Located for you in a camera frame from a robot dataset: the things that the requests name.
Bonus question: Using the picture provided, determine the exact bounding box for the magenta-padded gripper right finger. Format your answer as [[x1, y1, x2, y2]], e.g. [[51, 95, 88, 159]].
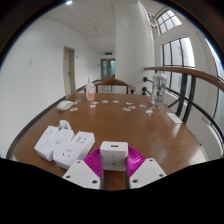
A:
[[125, 145, 167, 190]]

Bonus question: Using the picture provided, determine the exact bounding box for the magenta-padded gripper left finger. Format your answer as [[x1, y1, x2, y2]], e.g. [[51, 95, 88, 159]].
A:
[[62, 147, 105, 191]]

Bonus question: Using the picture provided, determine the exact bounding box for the white charger block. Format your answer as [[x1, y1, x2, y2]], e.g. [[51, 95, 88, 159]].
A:
[[99, 140, 130, 172]]

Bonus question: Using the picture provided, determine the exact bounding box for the white power strip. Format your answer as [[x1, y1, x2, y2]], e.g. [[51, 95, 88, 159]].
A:
[[33, 124, 76, 162], [52, 130, 96, 170]]

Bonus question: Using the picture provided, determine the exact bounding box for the white computer mouse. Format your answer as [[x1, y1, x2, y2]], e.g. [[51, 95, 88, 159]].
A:
[[56, 100, 75, 112]]

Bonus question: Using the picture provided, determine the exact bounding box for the white bottle with orange label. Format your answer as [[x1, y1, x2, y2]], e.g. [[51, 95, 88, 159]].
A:
[[85, 76, 96, 102]]

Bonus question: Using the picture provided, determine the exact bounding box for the clear plastic bottle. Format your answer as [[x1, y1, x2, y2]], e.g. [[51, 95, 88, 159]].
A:
[[151, 70, 168, 107]]

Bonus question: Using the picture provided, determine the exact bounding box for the wooden handrail with black bars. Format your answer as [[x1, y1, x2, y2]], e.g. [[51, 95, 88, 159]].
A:
[[142, 66, 224, 144]]

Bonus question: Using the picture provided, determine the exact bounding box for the brown wooden chair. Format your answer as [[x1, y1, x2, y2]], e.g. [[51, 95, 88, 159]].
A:
[[83, 78, 137, 95]]

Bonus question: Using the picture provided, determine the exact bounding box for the glass double door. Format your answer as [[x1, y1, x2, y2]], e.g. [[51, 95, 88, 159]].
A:
[[100, 58, 117, 81]]

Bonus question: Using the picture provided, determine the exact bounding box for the tall window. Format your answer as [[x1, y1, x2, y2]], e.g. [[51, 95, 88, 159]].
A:
[[161, 36, 196, 96]]

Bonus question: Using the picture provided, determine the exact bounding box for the slanted high window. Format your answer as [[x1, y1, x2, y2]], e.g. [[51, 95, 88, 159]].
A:
[[155, 8, 183, 35]]

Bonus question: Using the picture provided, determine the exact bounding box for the coiled white cable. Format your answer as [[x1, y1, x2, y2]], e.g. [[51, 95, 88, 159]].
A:
[[56, 119, 72, 132]]

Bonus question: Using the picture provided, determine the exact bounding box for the beige wall door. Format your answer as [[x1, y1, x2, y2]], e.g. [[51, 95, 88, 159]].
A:
[[62, 46, 77, 98]]

